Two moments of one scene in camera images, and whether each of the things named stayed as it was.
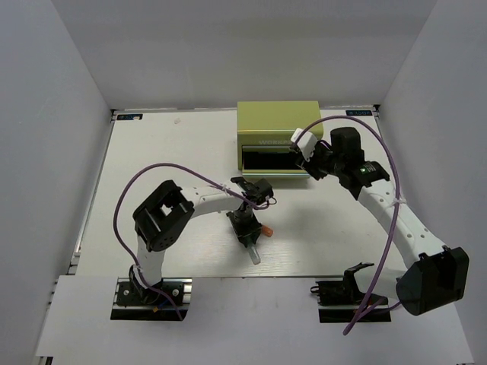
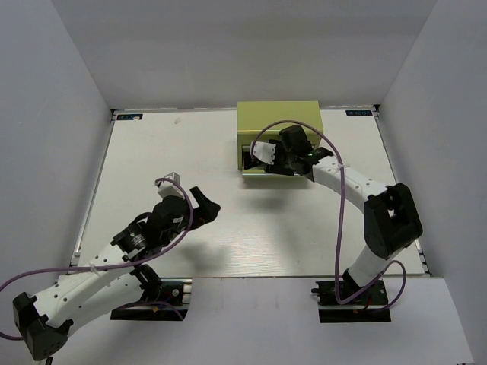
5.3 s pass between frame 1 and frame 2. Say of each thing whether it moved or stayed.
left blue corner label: stayed
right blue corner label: stayed
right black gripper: moved
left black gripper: moved
